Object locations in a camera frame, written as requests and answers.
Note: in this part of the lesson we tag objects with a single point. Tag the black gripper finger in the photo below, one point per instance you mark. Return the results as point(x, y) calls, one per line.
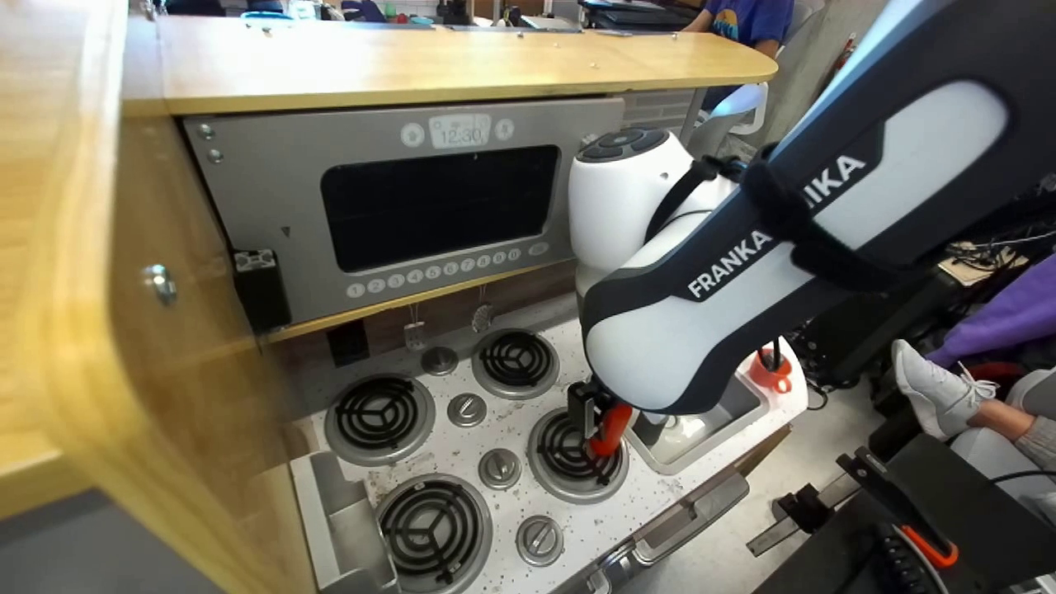
point(582, 409)

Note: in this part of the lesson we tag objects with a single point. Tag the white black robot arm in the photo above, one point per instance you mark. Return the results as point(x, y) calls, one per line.
point(938, 128)

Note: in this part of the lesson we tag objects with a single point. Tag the back right stove burner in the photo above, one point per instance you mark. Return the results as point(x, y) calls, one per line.
point(517, 364)

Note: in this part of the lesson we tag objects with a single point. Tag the stove burner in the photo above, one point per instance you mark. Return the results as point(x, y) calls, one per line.
point(436, 531)
point(381, 419)
point(563, 462)
point(517, 364)

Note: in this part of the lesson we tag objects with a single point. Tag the front right stove burner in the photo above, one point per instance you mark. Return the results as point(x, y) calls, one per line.
point(563, 462)

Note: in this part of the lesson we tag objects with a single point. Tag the silver stove knob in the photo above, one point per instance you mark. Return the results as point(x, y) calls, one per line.
point(468, 409)
point(538, 543)
point(436, 361)
point(499, 470)

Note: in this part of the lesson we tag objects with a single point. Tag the front left stove burner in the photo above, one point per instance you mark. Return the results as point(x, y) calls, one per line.
point(436, 531)

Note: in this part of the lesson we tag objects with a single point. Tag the back left stove burner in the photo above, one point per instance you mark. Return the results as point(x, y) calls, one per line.
point(381, 419)

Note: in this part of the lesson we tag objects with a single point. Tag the grey toy sink basin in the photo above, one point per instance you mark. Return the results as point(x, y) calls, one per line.
point(671, 442)

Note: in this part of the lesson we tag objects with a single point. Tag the grey toy microwave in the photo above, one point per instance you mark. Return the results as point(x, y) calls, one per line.
point(346, 209)

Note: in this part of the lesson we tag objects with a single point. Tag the black case with orange latch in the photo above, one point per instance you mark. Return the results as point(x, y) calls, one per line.
point(923, 523)

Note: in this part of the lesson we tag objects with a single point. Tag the wooden side panel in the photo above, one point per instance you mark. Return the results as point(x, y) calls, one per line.
point(126, 361)

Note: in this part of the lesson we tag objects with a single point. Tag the purple cloth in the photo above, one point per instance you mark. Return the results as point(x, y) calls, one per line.
point(1019, 313)

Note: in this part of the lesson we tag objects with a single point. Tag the wooden top shelf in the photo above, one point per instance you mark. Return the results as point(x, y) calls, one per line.
point(222, 63)

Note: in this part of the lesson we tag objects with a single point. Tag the grey oven door handle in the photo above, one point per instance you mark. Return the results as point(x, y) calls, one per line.
point(675, 524)

